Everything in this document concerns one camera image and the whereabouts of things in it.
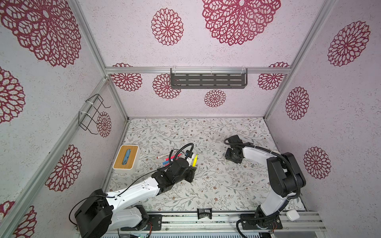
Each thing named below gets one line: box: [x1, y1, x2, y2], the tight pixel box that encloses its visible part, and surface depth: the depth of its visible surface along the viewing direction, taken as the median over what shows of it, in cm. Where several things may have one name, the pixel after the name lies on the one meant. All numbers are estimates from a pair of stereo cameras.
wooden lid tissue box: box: [112, 144, 141, 174], surface depth 94 cm
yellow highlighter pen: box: [191, 154, 198, 168], surface depth 79 cm
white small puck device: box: [285, 209, 300, 222], surface depth 77 cm
